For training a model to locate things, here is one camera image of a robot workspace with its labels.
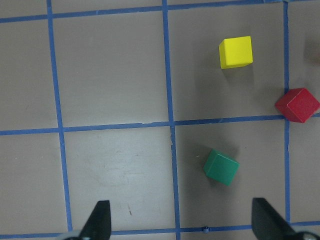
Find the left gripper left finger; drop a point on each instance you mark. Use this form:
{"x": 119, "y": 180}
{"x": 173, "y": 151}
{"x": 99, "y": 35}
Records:
{"x": 97, "y": 226}

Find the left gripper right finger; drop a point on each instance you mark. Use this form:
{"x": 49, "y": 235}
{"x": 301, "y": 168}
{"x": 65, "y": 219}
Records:
{"x": 268, "y": 224}

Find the red block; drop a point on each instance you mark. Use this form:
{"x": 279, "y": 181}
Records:
{"x": 298, "y": 105}

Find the green block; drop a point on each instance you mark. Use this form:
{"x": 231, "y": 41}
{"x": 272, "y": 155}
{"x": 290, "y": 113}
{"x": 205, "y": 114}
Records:
{"x": 220, "y": 167}

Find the yellow block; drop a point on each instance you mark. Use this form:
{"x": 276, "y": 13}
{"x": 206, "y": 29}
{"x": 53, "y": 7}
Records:
{"x": 235, "y": 52}

